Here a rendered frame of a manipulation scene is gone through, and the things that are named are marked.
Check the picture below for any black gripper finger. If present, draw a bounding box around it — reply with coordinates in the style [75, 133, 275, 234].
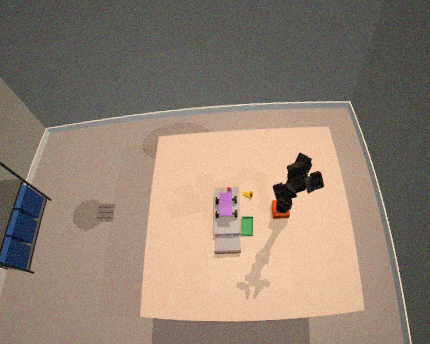
[283, 182, 298, 199]
[304, 176, 315, 194]

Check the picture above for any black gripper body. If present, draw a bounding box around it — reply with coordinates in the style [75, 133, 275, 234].
[273, 171, 324, 201]

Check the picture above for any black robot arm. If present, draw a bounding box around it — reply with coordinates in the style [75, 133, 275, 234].
[276, 152, 313, 214]

